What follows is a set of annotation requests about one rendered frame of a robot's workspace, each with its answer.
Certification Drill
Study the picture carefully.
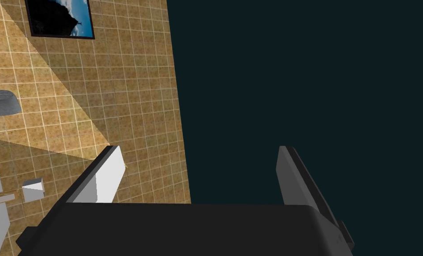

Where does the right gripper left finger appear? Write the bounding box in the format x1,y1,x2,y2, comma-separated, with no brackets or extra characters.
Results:
56,145,126,204

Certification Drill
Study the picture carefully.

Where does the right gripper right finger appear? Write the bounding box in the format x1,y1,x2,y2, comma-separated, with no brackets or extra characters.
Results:
276,145,339,228

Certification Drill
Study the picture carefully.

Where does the black framed wall picture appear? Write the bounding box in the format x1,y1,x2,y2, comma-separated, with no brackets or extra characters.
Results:
24,0,95,40

